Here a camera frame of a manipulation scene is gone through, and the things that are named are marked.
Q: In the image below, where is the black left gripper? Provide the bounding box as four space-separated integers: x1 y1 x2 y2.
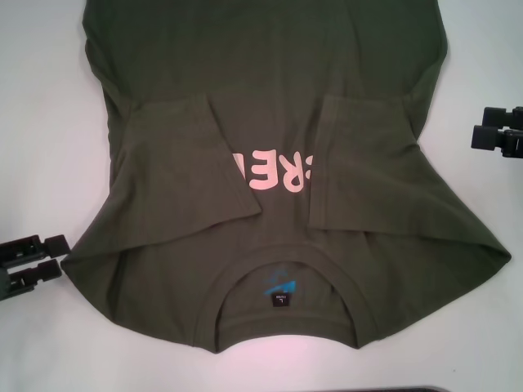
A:
0 234 69 302

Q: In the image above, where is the dark green t-shirt pink print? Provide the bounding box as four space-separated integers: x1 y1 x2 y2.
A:
60 0 514 355

